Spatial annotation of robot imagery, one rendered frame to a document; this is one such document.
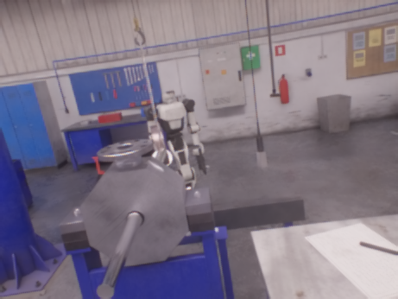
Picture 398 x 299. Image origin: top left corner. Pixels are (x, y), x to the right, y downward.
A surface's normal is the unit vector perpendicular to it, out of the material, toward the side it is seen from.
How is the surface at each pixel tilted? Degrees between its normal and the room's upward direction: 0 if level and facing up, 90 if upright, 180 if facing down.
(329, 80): 90
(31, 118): 90
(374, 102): 90
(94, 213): 90
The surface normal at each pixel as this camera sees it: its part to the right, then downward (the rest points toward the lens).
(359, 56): -0.03, 0.26
